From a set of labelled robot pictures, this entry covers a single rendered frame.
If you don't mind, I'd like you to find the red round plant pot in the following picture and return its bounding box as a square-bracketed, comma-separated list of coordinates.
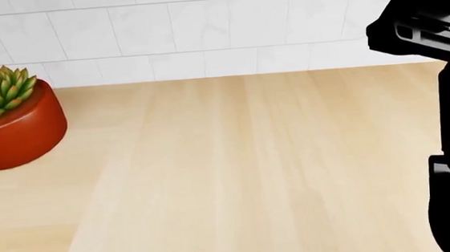
[0, 76, 72, 171]

